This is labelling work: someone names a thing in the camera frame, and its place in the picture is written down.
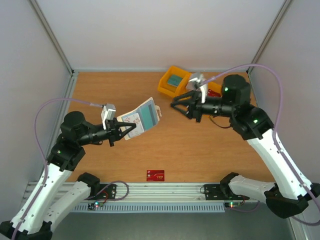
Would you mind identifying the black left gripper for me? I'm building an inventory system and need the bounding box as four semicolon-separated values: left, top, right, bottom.
77;117;136;147

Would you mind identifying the white card orange logo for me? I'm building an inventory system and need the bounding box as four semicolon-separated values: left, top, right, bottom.
121;112;146;140

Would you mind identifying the red VIP card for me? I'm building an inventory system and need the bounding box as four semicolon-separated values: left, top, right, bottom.
146;169;165;182

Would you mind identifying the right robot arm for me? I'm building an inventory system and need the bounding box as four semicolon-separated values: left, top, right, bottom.
170;74;320;219

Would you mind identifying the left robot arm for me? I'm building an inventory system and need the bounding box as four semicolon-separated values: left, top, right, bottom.
0;111;136;240

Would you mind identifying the red card in bin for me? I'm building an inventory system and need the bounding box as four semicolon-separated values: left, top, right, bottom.
207;88;221;97

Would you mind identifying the teal card in bin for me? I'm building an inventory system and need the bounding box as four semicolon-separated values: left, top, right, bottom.
167;74;183;87

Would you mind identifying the teal card in holder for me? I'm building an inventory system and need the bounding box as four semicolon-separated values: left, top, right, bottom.
137;99;159;131

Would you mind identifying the yellow plastic bin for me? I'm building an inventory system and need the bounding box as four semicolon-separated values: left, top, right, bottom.
156;65;223;100

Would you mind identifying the left circuit board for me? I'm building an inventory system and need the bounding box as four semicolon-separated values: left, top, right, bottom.
87;201;104;211

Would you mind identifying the circuit board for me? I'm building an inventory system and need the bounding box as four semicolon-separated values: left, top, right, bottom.
224;201;245;209
87;201;104;211

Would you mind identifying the right circuit board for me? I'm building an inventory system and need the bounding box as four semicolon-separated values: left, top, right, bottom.
224;201;245;209

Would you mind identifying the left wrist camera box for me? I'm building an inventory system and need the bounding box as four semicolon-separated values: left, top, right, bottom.
101;103;116;130

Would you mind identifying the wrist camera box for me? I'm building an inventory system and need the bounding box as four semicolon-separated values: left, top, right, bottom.
185;72;208;104
101;103;116;130

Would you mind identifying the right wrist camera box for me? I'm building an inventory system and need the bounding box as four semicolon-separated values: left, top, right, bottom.
185;72;208;104

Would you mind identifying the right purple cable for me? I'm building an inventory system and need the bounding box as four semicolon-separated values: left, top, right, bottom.
202;63;320;226

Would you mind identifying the purple cable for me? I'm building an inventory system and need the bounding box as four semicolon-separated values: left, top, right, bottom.
11;97;105;240
202;63;320;226

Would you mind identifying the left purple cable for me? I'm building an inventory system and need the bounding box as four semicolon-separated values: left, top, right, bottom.
11;97;105;240

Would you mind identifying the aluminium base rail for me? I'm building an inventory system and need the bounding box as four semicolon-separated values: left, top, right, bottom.
23;181;268;202

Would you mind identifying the grey slotted cable duct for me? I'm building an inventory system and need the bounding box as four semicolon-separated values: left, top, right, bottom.
72;202;225;214

